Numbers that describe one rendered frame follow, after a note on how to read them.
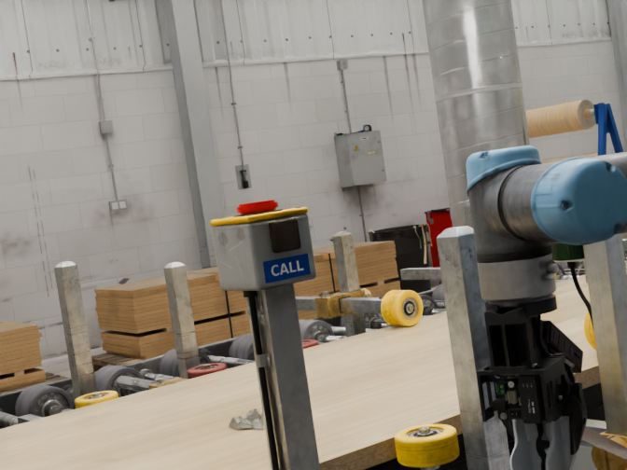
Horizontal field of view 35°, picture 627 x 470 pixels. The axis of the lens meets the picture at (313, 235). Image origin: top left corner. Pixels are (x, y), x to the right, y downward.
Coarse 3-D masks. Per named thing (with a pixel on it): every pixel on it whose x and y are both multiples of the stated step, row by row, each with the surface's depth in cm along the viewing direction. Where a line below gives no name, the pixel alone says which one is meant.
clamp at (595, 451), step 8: (616, 440) 126; (624, 440) 126; (592, 448) 128; (592, 456) 128; (600, 456) 127; (608, 456) 126; (616, 456) 125; (600, 464) 127; (608, 464) 126; (616, 464) 125; (624, 464) 124
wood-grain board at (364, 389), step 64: (576, 320) 197; (192, 384) 187; (256, 384) 178; (320, 384) 170; (384, 384) 163; (448, 384) 156; (0, 448) 156; (64, 448) 150; (128, 448) 145; (192, 448) 139; (256, 448) 134; (320, 448) 130; (384, 448) 129
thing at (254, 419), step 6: (246, 414) 149; (252, 414) 148; (258, 414) 147; (234, 420) 148; (240, 420) 148; (246, 420) 146; (252, 420) 148; (258, 420) 146; (234, 426) 147; (240, 426) 146; (246, 426) 145; (252, 426) 145; (258, 426) 145; (264, 426) 144
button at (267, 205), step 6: (240, 204) 96; (246, 204) 95; (252, 204) 95; (258, 204) 95; (264, 204) 95; (270, 204) 95; (276, 204) 96; (240, 210) 95; (246, 210) 95; (252, 210) 95; (258, 210) 95; (264, 210) 95; (270, 210) 95
